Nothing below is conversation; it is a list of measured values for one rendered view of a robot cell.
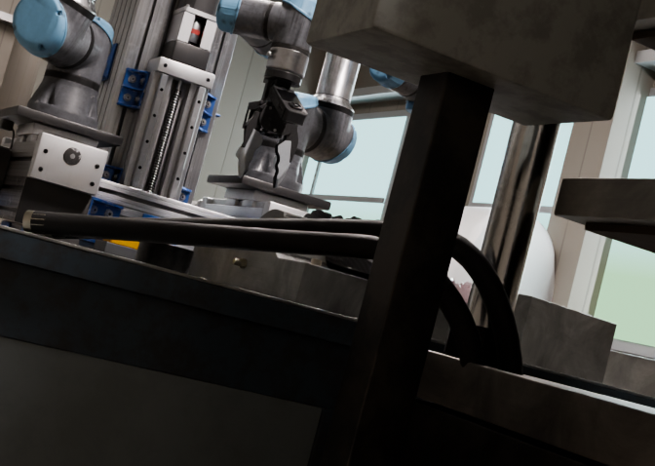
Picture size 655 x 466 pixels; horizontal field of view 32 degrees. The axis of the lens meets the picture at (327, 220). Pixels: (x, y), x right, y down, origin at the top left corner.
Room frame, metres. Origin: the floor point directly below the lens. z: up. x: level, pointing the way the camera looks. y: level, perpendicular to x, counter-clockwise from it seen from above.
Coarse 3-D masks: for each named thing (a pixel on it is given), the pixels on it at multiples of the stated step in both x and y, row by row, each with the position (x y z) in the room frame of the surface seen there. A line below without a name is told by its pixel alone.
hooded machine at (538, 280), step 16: (464, 208) 5.65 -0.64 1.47; (480, 208) 5.55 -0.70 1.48; (464, 224) 5.42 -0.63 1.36; (480, 224) 5.32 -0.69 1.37; (480, 240) 5.30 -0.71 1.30; (544, 240) 5.44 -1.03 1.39; (528, 256) 5.41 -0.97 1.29; (544, 256) 5.45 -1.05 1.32; (448, 272) 5.27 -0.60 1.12; (464, 272) 5.28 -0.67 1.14; (528, 272) 5.42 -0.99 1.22; (544, 272) 5.46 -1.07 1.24; (528, 288) 5.43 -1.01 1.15; (544, 288) 5.47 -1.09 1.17
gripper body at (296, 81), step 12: (276, 72) 2.10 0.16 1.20; (276, 84) 2.12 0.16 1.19; (288, 84) 2.13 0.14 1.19; (300, 84) 2.14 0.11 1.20; (264, 96) 2.15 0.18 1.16; (252, 108) 2.14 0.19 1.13; (264, 108) 2.10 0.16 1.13; (264, 120) 2.10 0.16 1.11; (276, 120) 2.11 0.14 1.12; (264, 132) 2.11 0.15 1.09; (276, 132) 2.11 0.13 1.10; (288, 132) 2.12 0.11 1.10
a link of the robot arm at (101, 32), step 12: (96, 24) 2.35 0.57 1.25; (108, 24) 2.37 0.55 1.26; (96, 36) 2.34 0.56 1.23; (108, 36) 2.37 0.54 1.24; (96, 48) 2.34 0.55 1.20; (108, 48) 2.39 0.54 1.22; (84, 60) 2.32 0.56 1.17; (96, 60) 2.36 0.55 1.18; (72, 72) 2.34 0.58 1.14; (84, 72) 2.35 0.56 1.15; (96, 72) 2.37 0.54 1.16
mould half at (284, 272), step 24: (264, 216) 1.83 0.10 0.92; (288, 216) 1.77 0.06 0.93; (192, 264) 2.09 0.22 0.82; (216, 264) 1.97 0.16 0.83; (264, 264) 1.78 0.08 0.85; (288, 264) 1.70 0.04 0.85; (312, 264) 1.65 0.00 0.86; (240, 288) 1.85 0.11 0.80; (264, 288) 1.76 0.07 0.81; (288, 288) 1.68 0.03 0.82; (312, 288) 1.66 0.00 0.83; (336, 288) 1.67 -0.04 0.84; (360, 288) 1.69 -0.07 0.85; (336, 312) 1.68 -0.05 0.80; (432, 336) 1.75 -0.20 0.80
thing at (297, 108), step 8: (272, 88) 2.11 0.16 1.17; (280, 88) 2.11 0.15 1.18; (272, 96) 2.10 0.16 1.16; (280, 96) 2.07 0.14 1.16; (288, 96) 2.09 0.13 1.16; (296, 96) 2.11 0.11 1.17; (280, 104) 2.06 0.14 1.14; (288, 104) 2.04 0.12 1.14; (296, 104) 2.05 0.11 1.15; (280, 112) 2.05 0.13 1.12; (288, 112) 2.03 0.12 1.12; (296, 112) 2.03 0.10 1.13; (304, 112) 2.04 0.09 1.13; (288, 120) 2.04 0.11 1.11; (296, 120) 2.04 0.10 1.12; (304, 120) 2.05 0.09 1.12
